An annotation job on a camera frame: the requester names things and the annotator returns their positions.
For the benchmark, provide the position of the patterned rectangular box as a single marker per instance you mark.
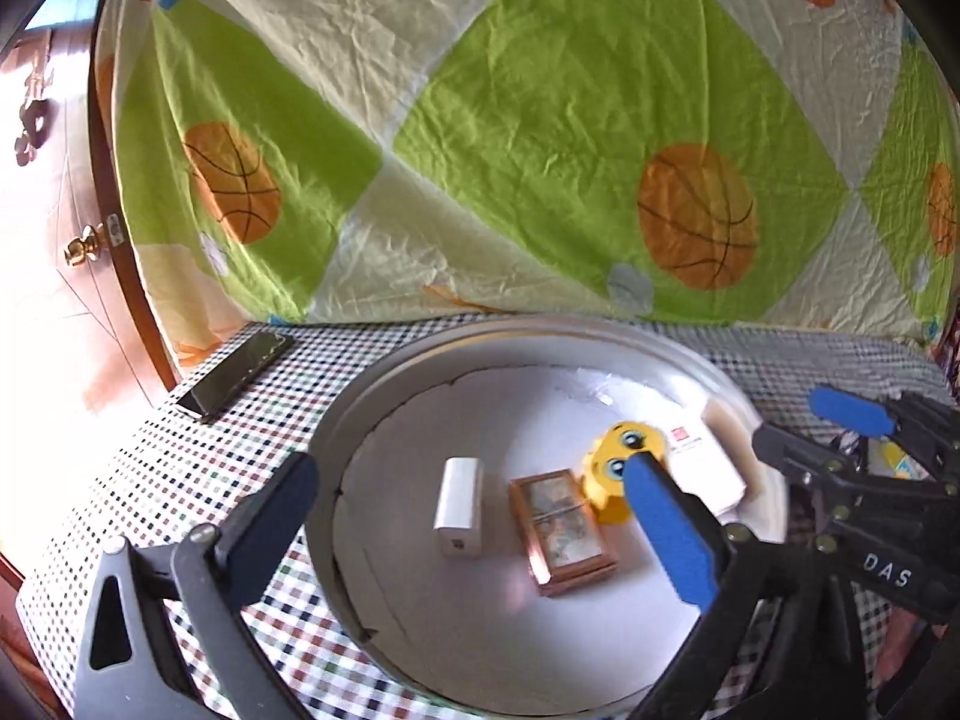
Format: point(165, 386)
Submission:
point(708, 456)

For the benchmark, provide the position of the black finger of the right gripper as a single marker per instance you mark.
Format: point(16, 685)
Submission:
point(798, 457)

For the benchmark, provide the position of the white power adapter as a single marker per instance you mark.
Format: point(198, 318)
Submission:
point(458, 516)

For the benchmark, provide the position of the round metal tin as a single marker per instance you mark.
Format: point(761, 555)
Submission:
point(525, 396)

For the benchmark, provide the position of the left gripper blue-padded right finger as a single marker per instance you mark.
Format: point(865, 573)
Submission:
point(725, 575)

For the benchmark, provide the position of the black smartphone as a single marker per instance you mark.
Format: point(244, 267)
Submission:
point(220, 386)

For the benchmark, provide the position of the wooden door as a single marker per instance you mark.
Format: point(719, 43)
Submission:
point(91, 325)

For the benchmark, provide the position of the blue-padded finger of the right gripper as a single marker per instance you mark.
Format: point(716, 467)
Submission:
point(868, 418)

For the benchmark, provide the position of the basketball print bed sheet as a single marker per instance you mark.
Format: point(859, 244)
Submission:
point(790, 163)

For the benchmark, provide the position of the yellow smiley face toy block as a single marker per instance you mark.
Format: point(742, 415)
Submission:
point(601, 480)

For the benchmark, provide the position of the brass door knob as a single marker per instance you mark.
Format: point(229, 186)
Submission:
point(93, 241)

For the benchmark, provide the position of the copper makeup palette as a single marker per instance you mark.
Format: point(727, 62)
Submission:
point(564, 543)

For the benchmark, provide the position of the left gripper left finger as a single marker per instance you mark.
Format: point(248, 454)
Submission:
point(220, 570)

